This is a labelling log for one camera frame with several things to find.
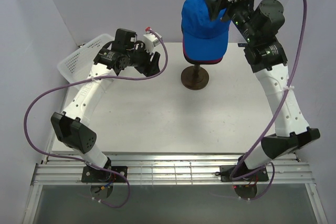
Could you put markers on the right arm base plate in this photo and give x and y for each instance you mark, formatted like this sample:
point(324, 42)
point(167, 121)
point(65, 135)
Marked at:
point(241, 175)

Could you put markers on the blue logo sticker right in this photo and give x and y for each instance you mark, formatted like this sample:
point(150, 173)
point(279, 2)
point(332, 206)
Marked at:
point(243, 45)

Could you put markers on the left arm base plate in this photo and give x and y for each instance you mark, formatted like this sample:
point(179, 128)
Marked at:
point(91, 175)

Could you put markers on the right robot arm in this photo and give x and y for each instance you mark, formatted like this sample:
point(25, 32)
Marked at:
point(267, 59)

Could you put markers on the brown mannequin stand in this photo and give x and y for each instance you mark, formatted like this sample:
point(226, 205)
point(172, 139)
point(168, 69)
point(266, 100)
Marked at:
point(194, 77)

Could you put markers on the blue cap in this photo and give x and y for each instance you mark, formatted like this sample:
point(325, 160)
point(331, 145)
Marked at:
point(202, 37)

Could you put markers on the white plastic basket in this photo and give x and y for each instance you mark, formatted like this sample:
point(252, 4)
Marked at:
point(77, 65)

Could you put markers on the pink cap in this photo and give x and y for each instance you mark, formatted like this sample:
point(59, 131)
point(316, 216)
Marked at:
point(204, 58)

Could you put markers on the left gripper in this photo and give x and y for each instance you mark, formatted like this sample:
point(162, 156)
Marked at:
point(149, 68)

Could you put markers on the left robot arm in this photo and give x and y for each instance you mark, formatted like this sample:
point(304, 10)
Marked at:
point(72, 124)

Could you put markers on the aluminium rail frame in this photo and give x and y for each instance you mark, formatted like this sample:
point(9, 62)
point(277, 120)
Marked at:
point(169, 136)

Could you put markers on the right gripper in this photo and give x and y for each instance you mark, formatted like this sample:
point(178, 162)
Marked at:
point(214, 5)

